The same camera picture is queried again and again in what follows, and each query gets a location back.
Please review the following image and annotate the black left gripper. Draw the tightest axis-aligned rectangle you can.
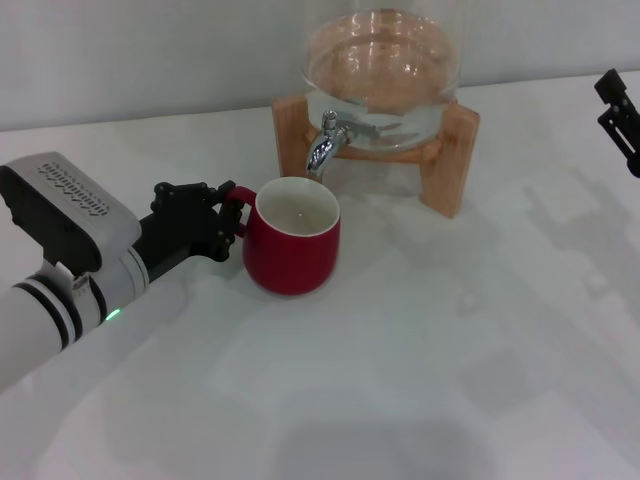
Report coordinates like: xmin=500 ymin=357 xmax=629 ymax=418
xmin=132 ymin=178 xmax=247 ymax=285

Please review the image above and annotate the red ceramic cup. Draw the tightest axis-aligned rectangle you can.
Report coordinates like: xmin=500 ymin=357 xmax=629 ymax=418
xmin=223 ymin=175 xmax=342 ymax=297

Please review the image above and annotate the chrome faucet tap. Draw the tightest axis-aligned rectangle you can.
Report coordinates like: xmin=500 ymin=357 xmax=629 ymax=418
xmin=305 ymin=109 xmax=381 ymax=177

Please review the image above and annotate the wooden dispenser stand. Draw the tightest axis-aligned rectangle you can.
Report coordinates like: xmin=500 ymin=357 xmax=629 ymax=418
xmin=272 ymin=92 xmax=481 ymax=220

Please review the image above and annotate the glass water dispenser jar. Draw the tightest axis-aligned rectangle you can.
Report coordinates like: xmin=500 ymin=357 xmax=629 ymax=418
xmin=299 ymin=0 xmax=462 ymax=153

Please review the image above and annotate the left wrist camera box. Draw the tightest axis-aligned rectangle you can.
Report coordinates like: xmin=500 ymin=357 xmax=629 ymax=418
xmin=0 ymin=151 xmax=144 ymax=275

